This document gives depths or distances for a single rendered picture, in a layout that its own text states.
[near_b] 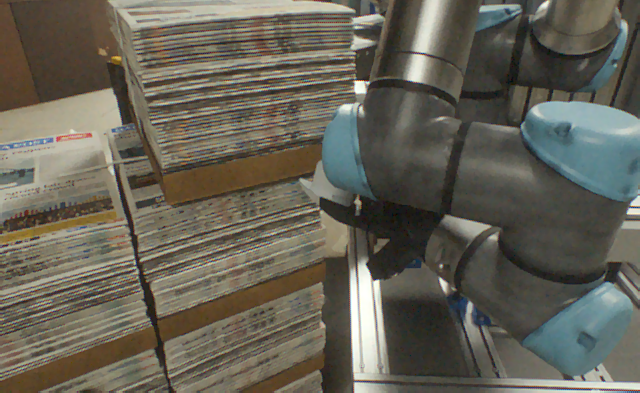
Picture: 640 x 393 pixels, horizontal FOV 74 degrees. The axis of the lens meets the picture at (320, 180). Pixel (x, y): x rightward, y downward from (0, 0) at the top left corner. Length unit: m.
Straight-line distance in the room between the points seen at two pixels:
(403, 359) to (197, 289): 0.67
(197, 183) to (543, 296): 0.42
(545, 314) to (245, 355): 0.58
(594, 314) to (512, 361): 0.93
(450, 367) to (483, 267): 0.85
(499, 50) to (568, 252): 0.50
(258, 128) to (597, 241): 0.40
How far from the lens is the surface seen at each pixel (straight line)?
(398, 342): 1.24
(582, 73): 0.78
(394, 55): 0.35
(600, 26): 0.74
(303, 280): 0.76
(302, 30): 0.58
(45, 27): 4.41
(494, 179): 0.31
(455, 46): 0.36
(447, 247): 0.40
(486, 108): 0.81
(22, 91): 4.40
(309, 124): 0.61
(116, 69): 1.68
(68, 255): 0.61
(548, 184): 0.31
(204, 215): 0.62
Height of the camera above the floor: 1.12
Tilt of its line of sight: 28 degrees down
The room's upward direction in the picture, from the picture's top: straight up
